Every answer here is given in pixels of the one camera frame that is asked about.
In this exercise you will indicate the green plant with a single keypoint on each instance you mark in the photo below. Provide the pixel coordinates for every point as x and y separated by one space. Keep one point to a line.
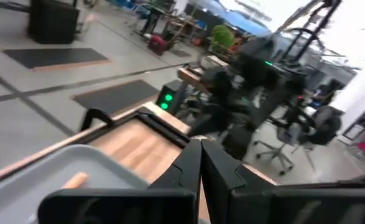
222 37

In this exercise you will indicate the black box green lights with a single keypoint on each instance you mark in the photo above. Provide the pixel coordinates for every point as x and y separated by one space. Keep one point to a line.
168 96

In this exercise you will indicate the black cabinet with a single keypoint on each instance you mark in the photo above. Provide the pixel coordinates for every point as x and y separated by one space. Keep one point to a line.
54 20

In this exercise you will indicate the grey office chair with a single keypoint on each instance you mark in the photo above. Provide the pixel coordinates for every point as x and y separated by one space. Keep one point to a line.
312 130

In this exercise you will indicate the black floor mat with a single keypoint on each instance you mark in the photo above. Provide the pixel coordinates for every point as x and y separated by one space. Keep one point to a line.
117 96
54 57

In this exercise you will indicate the black table frame rail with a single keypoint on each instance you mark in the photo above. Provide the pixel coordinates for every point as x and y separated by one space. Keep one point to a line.
157 127

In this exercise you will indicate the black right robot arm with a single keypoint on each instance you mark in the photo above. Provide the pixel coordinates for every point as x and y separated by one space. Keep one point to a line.
250 87

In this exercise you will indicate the grey plastic tray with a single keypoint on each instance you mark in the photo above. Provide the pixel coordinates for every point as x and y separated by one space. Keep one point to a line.
45 174

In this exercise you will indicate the red bag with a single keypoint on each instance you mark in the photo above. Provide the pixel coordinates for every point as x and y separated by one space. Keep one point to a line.
158 45

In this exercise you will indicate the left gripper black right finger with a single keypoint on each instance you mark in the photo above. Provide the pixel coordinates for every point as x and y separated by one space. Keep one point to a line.
263 205

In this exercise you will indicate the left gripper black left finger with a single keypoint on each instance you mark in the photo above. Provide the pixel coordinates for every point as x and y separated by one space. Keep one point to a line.
157 202

